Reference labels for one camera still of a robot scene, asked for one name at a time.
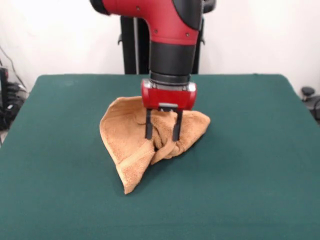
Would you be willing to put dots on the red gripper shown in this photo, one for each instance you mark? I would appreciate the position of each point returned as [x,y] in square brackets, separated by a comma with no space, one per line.
[168,97]

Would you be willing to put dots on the orange terry towel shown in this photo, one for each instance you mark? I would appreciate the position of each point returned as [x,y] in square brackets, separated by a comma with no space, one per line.
[125,135]

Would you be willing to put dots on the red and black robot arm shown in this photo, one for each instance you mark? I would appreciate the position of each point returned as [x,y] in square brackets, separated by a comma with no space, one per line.
[172,30]

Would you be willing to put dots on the dark green table cloth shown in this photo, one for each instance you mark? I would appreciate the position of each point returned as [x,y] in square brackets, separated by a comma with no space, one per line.
[62,175]

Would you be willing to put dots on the black office chair base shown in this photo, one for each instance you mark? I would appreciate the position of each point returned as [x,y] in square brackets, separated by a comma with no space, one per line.
[311,97]

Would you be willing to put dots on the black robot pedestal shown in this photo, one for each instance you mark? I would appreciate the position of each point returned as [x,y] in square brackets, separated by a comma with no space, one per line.
[130,45]

